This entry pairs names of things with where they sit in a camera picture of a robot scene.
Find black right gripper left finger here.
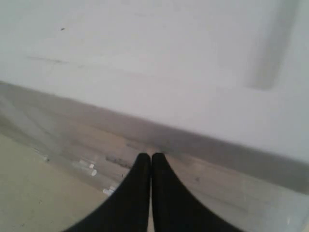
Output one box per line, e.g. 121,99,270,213
66,153,151,232

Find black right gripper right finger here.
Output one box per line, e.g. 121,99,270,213
151,153,239,232

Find white plastic drawer cabinet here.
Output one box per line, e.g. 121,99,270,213
0,0,309,232

